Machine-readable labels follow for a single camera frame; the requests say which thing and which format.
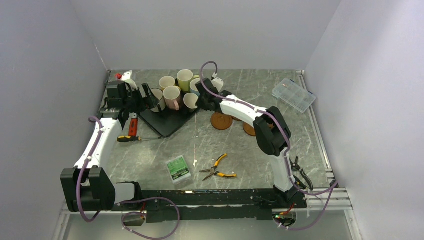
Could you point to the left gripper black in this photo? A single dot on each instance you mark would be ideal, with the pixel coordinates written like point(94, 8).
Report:
point(151, 101)

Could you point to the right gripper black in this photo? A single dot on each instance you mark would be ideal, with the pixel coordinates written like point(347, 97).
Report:
point(199, 103)

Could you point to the blue mug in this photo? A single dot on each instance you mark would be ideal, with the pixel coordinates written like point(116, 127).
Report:
point(193, 87)

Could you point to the brown wooden coaster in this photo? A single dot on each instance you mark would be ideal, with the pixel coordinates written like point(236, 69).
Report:
point(236, 119)
point(221, 121)
point(249, 130)

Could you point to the green mug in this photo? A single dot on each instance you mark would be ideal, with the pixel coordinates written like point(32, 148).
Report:
point(184, 79)

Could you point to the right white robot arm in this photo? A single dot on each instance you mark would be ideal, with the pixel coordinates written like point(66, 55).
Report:
point(271, 130)

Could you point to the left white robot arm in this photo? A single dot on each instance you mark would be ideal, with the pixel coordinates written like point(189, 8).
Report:
point(87, 185)

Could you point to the pink mug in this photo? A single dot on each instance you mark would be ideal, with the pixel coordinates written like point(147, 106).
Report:
point(172, 96)

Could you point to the yellow mug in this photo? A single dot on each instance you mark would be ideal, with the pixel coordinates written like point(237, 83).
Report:
point(166, 81)

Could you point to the black plastic tray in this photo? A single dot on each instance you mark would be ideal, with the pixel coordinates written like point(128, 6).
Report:
point(167, 122)

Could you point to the black yellow screwdriver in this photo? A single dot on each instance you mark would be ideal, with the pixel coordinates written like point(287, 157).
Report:
point(129, 139)

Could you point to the green screw bit box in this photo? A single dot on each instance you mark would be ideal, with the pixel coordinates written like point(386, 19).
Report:
point(178, 170)

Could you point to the clear plastic organizer box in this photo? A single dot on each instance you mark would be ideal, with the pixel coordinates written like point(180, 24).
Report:
point(294, 95)

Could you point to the white ribbed mug black handle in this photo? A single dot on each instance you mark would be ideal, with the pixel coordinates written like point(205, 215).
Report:
point(161, 106)

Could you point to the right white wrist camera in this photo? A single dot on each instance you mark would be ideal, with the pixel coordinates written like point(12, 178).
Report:
point(218, 83)

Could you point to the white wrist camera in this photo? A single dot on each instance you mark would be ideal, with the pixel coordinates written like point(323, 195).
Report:
point(218, 83)
point(127, 77)

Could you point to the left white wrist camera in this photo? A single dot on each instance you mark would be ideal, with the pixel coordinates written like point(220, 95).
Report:
point(127, 77)

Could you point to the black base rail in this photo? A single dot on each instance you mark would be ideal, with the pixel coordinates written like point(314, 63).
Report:
point(213, 204)

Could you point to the black handled cutters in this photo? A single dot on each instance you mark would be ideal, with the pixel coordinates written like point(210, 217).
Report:
point(295, 167)

